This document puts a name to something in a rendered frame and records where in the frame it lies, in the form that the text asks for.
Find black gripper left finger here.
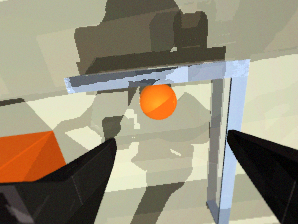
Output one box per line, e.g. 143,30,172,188
0,138,117,224

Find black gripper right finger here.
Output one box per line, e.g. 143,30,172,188
227,130,298,224

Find low clear l-shaped wall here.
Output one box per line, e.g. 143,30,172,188
81,60,237,224

